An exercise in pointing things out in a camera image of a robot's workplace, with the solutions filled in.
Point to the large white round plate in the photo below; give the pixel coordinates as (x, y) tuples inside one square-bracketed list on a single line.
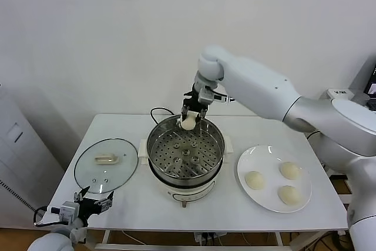
[(271, 174)]

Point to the stainless steel steamer basket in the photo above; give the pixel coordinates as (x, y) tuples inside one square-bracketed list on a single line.
[(182, 160)]

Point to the white power strip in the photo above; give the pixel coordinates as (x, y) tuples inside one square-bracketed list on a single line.
[(199, 237)]

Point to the white side table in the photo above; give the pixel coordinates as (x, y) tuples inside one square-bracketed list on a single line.
[(357, 93)]

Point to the white steamed baozi bun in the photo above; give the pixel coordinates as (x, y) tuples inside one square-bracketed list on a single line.
[(289, 195), (254, 180), (188, 123), (290, 170)]

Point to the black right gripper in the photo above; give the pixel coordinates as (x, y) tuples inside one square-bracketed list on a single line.
[(192, 101)]

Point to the light grey cabinet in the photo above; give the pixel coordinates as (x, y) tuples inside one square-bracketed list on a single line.
[(17, 151)]

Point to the white table frame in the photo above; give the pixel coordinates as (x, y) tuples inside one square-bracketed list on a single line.
[(147, 247)]

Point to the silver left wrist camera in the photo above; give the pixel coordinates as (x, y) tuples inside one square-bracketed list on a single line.
[(69, 210)]

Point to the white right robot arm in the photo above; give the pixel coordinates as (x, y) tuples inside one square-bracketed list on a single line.
[(258, 86)]

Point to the laptop with dark screen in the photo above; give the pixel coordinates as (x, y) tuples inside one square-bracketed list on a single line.
[(370, 80)]

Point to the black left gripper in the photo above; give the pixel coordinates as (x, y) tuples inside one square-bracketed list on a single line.
[(88, 207)]

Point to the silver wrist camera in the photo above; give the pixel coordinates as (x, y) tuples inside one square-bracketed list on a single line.
[(69, 210), (205, 95)]

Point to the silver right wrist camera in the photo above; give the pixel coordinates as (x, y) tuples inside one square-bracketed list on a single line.
[(205, 95)]

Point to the cream white electric cooker base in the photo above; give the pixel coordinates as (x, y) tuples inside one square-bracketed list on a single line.
[(188, 192)]

